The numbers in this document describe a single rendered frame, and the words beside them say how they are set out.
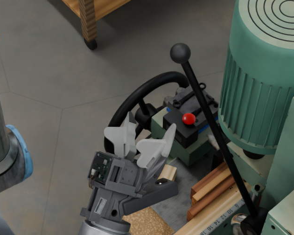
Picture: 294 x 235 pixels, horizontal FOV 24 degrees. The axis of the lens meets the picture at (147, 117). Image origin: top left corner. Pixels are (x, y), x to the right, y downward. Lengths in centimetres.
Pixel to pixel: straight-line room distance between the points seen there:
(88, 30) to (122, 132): 166
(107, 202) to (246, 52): 34
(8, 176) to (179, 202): 44
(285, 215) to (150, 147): 24
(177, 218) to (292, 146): 45
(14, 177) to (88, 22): 121
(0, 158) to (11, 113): 117
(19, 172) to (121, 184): 65
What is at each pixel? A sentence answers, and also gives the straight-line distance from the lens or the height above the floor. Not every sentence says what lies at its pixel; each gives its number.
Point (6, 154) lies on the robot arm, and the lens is 167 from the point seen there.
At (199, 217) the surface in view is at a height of 94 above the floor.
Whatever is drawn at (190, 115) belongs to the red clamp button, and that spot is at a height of 102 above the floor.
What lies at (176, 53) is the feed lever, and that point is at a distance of 112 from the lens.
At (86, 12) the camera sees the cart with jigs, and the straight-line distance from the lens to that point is 277.
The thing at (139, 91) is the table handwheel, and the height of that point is 95.
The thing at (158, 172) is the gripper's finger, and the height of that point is 132.
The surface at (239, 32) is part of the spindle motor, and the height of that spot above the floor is 149.
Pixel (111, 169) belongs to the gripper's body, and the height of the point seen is 133.
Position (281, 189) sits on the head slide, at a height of 116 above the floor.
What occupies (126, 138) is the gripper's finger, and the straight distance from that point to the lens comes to 121.
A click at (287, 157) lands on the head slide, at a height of 126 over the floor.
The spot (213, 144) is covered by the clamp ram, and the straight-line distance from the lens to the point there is 158.
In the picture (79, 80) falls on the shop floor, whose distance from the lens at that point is 287.
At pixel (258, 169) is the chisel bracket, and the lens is 142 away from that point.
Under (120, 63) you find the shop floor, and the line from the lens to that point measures 292.
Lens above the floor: 230
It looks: 57 degrees down
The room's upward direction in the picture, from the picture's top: straight up
